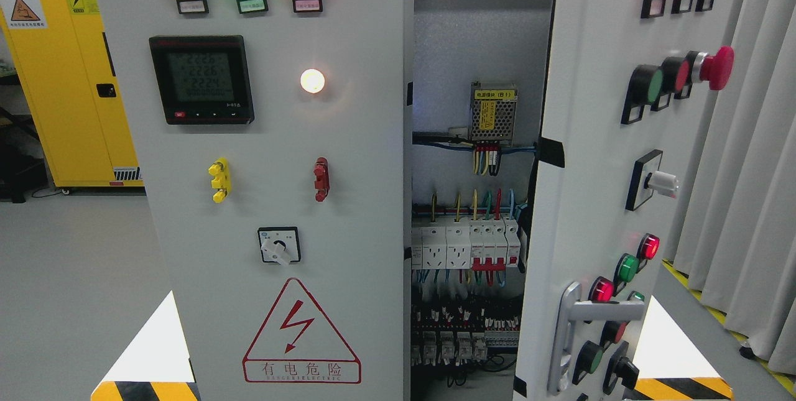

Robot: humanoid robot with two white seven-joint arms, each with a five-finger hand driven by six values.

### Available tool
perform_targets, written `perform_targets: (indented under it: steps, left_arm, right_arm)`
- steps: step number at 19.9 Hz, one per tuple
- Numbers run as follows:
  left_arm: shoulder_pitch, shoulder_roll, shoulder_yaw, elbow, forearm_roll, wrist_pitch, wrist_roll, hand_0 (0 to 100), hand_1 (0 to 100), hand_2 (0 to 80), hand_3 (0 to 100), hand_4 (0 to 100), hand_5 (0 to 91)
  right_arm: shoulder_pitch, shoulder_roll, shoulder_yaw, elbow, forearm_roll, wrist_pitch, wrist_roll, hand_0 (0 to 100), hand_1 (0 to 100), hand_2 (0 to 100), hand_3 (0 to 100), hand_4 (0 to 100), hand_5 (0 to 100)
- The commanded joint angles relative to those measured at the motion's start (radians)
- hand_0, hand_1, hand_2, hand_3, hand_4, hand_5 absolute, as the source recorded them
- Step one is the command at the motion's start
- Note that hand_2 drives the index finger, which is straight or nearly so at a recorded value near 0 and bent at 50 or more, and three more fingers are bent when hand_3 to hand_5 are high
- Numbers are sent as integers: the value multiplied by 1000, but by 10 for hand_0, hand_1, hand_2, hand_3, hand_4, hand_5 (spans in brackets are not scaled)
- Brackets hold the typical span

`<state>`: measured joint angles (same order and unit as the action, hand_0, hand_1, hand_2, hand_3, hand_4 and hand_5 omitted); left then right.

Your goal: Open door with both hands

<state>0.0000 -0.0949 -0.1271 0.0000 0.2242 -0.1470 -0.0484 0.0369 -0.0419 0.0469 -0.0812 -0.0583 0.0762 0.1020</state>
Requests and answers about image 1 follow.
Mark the grey cabinet door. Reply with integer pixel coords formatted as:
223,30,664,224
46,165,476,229
512,0,744,400
99,0,412,400

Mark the white indicator light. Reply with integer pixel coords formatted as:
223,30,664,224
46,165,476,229
300,68,326,94

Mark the relay and breaker row lower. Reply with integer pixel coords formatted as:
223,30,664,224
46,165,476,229
409,294,524,367

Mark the black digital power meter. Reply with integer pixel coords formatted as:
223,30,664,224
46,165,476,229
149,35,255,124

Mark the red electric hazard sticker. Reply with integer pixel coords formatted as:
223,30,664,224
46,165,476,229
242,277,362,384

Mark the grey curtain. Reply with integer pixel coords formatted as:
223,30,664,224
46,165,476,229
673,0,795,376

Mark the yellow safety cabinet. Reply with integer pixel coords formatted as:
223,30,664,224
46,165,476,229
2,0,143,188

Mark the red terminal post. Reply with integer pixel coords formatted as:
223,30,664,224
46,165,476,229
313,157,330,202

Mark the metal mesh power supply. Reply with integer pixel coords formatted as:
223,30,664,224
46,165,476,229
467,81,519,147

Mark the red emergency stop button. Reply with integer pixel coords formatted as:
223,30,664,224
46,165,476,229
686,46,734,91

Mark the yellow terminal post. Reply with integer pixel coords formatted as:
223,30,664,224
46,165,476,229
208,157,231,203

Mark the white breaker row upper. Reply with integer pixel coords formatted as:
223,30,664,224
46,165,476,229
410,216,521,272

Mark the silver door handle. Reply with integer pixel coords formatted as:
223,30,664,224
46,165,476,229
547,282,646,396

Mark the grey electrical cabinet body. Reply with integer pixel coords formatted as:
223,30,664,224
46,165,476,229
405,0,554,400

